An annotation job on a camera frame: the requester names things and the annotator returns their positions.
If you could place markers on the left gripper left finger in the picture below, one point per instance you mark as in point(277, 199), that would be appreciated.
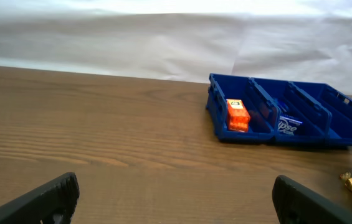
point(38, 205)

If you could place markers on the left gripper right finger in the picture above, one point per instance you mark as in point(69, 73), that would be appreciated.
point(303, 208)

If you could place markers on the orange candy box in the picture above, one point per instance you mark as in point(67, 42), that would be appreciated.
point(241, 124)
point(236, 107)

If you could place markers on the gold wrapped candy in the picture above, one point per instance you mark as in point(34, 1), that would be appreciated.
point(351, 184)

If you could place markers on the blue tray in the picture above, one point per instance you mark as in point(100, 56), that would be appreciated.
point(256, 90)

